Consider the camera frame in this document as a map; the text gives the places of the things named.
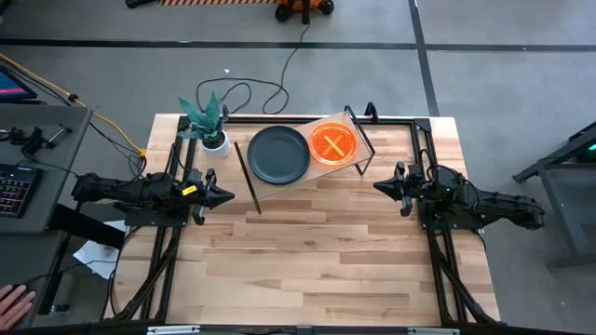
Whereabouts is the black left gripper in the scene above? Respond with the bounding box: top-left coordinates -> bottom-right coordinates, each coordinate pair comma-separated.
184,167 -> 236,226

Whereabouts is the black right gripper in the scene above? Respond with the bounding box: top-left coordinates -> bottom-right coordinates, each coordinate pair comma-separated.
373,162 -> 423,219

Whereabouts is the dark grey plate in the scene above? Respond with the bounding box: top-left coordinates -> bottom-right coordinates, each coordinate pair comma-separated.
246,125 -> 312,186

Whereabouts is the white plant pot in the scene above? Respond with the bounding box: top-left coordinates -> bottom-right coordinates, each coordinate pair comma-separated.
200,129 -> 232,160

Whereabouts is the green snake plant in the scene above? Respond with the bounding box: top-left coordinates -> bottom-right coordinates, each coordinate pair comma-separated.
178,91 -> 230,143

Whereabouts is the white paper sheet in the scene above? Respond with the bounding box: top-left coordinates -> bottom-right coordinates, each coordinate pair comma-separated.
72,220 -> 128,281

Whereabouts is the black flat bar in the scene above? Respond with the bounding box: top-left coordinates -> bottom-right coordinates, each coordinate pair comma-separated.
47,203 -> 128,250

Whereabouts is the grey desk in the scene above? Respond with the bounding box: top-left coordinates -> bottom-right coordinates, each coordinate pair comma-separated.
0,104 -> 94,328

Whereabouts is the grey metal side table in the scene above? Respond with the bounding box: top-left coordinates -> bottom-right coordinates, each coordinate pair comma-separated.
511,119 -> 596,273

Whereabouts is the yellow black striped barrier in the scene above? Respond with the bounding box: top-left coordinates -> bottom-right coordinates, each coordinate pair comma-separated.
124,0 -> 281,9

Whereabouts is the black clamp tool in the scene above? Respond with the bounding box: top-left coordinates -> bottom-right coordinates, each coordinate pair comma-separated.
0,123 -> 75,159

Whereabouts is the black backlit keyboard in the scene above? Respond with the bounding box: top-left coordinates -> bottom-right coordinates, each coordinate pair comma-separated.
0,162 -> 44,220

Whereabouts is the orange wheeled machine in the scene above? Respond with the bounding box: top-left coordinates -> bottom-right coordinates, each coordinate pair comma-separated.
273,0 -> 336,26

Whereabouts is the person's hand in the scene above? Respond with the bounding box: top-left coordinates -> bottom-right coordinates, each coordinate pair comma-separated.
0,283 -> 37,331

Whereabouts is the computer monitor with lit screen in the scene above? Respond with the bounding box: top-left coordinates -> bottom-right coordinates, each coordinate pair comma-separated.
0,64 -> 39,101

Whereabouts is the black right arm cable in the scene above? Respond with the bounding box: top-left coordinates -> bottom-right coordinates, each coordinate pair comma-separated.
415,147 -> 441,188

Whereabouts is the wooden shelf with black frame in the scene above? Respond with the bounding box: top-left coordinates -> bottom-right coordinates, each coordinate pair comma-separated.
232,104 -> 377,216

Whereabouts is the black aluminium table frame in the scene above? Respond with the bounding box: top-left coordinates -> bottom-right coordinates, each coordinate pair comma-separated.
109,115 -> 502,327

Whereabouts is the black floor cable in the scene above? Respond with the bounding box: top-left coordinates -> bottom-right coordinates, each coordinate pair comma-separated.
195,20 -> 312,116

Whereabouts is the silver metal bracket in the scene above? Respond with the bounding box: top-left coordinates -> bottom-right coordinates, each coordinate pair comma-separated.
146,325 -> 202,335
407,327 -> 461,335

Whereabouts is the yellow cable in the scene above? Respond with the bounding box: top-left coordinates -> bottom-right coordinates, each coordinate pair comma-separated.
0,52 -> 147,156

